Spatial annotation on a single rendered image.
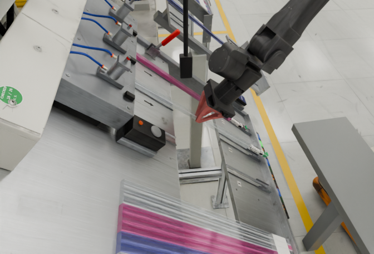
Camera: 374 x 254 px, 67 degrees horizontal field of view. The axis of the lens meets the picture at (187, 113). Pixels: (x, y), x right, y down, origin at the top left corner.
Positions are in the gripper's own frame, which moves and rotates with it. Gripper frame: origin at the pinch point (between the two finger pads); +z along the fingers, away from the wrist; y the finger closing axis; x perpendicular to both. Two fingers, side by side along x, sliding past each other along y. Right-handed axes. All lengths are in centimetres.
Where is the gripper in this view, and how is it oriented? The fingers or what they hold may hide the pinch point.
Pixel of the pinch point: (198, 117)
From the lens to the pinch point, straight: 75.3
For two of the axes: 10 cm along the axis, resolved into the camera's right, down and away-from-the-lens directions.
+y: 1.1, 7.1, -6.9
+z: -6.2, 5.9, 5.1
